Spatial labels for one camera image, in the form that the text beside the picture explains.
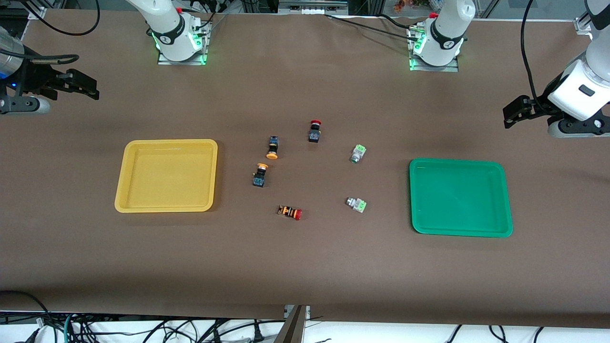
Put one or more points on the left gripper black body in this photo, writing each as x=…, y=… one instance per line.
x=537, y=109

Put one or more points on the orange background object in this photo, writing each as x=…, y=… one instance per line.
x=402, y=5

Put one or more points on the yellow push button black body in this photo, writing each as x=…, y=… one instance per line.
x=272, y=145
x=259, y=178

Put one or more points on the red mushroom button black body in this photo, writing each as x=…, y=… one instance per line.
x=314, y=136

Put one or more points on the aluminium corner bracket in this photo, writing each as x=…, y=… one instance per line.
x=35, y=13

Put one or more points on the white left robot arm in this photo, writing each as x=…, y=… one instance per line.
x=448, y=28

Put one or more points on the brown table leg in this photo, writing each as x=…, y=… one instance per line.
x=293, y=331

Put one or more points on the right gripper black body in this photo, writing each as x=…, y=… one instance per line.
x=34, y=77

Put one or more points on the aluminium frame profile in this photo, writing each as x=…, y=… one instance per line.
x=582, y=25

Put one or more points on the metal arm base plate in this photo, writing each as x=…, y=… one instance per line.
x=164, y=60
x=433, y=68

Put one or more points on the silver aluminium rail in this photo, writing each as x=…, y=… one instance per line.
x=312, y=5

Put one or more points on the green push button white body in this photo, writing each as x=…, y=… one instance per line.
x=356, y=204
x=358, y=153

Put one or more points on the white table bracket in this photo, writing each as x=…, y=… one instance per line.
x=288, y=309

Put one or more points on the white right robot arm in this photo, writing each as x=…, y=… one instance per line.
x=171, y=33

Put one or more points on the brown table cover mat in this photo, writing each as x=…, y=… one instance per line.
x=305, y=267

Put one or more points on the red button orange striped body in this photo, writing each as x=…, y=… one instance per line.
x=289, y=212

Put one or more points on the yellow plastic tray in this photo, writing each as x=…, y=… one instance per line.
x=167, y=176

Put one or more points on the green plastic tray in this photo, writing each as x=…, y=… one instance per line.
x=460, y=200

